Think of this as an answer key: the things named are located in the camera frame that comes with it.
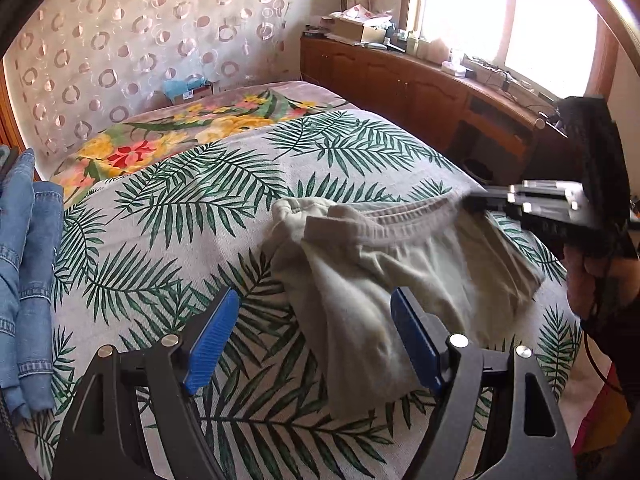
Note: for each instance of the right hand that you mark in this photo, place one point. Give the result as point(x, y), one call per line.
point(582, 273)

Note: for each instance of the folded blue jeans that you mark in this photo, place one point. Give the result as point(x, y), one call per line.
point(31, 230)

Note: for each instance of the blue tissue box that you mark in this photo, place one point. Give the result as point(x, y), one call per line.
point(180, 91)

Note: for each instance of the grey-green pants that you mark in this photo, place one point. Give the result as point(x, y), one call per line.
point(340, 263)

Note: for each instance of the floral blanket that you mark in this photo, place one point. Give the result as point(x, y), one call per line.
point(141, 140)

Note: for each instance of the palm leaf bed cover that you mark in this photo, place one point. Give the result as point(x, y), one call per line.
point(143, 253)

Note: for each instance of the window with wooden frame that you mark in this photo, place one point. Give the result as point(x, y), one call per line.
point(562, 47)

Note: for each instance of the cardboard box on cabinet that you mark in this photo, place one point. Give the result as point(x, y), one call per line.
point(369, 31)

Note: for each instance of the wooden sideboard cabinet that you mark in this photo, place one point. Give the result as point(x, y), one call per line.
point(481, 130)

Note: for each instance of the folded grey-blue pants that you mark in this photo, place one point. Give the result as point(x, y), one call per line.
point(7, 156)

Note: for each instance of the white power strip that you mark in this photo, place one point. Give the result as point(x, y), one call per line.
point(485, 73)

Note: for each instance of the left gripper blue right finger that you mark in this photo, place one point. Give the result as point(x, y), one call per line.
point(424, 337)

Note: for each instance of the circle pattern curtain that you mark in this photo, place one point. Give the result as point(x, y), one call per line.
point(80, 66)

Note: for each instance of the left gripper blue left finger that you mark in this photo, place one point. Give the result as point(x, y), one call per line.
point(204, 338)

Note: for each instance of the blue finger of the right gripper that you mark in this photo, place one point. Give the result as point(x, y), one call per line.
point(537, 187)
point(477, 203)

